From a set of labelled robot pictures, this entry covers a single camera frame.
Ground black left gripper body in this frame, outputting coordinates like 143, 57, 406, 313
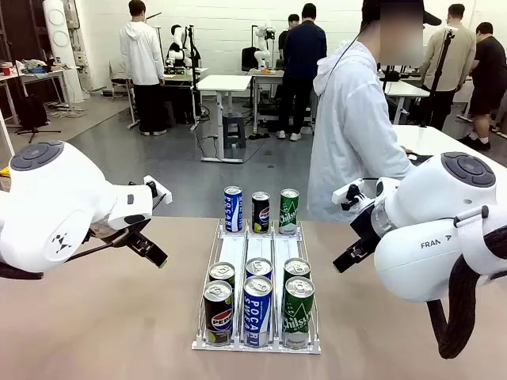
89, 215, 154, 249

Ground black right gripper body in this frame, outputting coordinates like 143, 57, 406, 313
350, 206, 383, 255

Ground black Pepsi can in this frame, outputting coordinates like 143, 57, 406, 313
208, 261, 236, 291
203, 279, 234, 348
251, 191, 272, 234

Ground blue Pocari Sweat can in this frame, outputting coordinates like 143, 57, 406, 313
242, 275, 274, 348
245, 257, 273, 280
223, 185, 243, 234

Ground person's right forearm white sleeve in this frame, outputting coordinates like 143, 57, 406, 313
375, 130, 417, 181

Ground blurred-face person white hoodie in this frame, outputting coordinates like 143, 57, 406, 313
307, 0, 443, 222

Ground person in black top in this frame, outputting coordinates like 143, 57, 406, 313
278, 13, 301, 60

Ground green Chilsung Cider can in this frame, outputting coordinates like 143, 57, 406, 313
282, 276, 315, 350
279, 188, 300, 235
283, 257, 312, 283

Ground white sloped can rack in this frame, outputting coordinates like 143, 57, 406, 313
191, 217, 322, 354

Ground large white table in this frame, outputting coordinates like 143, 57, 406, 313
390, 124, 507, 175

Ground grey plastic stool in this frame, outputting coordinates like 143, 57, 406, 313
222, 112, 247, 150

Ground black speaker tripod stand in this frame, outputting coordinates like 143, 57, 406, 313
7, 39, 63, 144

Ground cluttered white side table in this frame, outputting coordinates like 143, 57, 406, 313
0, 65, 72, 127

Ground white height-adjustable desk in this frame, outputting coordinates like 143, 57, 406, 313
196, 74, 254, 164

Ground man white hoodie black trousers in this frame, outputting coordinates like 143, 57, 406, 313
120, 0, 166, 137

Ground man in navy jacket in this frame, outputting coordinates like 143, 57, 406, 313
276, 2, 328, 143

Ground black light stand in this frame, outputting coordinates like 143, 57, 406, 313
186, 24, 204, 131

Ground man in beige jacket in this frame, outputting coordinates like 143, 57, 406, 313
419, 3, 477, 131

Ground white tower air conditioner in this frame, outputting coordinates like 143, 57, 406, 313
42, 0, 86, 102

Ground man black t-shirt shorts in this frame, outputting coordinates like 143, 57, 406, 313
459, 21, 507, 151

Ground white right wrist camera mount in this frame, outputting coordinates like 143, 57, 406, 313
331, 178, 366, 211

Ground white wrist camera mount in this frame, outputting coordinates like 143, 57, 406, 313
143, 176, 173, 205
331, 178, 366, 211

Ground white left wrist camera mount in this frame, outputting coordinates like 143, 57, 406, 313
143, 176, 173, 205

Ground black right arm cable sleeve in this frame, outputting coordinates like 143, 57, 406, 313
427, 225, 507, 360

